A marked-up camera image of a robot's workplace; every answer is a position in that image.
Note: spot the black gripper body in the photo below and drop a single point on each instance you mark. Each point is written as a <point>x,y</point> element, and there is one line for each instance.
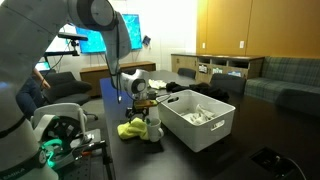
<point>137,112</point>

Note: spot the green marker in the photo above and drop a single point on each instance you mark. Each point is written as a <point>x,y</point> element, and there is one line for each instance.
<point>148,122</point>

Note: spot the yellow cloth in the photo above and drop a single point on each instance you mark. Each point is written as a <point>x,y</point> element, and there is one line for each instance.
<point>133,130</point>

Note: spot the white towel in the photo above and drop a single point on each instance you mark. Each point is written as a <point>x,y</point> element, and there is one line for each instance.
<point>199,115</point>

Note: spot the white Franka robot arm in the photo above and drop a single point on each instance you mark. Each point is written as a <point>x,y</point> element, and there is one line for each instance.
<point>26,50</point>

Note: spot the small dark tape roll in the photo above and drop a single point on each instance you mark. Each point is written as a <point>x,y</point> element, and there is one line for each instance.
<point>152,95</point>

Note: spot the white plastic basket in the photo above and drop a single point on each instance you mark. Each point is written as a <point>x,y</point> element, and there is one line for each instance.
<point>200,133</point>

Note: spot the white mug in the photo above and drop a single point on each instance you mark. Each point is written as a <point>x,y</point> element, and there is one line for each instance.
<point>154,131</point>

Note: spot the crumpled white cloth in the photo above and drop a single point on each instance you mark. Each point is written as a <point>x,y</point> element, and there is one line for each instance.
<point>158,84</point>

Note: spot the low wooden TV bench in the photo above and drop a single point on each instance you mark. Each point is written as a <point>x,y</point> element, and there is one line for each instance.
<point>96,75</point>

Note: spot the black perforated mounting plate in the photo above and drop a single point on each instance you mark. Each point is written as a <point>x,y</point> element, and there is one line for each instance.
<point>90,160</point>

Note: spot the dark upholstered chair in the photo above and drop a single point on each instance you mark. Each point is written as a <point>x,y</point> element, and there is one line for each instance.
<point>186,73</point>
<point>230,83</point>

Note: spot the black office swivel chair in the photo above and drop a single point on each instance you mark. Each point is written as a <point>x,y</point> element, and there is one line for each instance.
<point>66,88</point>

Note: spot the black cloth heap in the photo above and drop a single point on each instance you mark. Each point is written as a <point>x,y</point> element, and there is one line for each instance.
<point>213,91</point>

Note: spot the wooden shelf cabinet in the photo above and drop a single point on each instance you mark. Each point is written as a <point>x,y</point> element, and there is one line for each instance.
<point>226,65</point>

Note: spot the person in striped top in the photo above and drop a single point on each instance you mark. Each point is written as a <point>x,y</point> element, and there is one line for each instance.
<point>30,93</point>

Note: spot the recessed table power box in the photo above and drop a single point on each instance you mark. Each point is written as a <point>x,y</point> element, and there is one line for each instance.
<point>273,161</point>

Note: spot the green plaid sofa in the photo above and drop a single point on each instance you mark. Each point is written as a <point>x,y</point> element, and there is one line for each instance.
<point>286,83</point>

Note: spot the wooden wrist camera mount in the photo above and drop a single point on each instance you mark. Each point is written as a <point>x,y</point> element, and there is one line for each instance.
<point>145,103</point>

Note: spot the large wall TV screen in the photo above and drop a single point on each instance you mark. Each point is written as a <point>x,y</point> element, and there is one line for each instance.
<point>93,41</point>

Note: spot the black camera on stand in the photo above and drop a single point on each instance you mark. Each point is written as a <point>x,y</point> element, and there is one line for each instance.
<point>71,36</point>

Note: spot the white wall outlet plate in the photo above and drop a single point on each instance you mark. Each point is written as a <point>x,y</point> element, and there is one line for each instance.
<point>241,44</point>

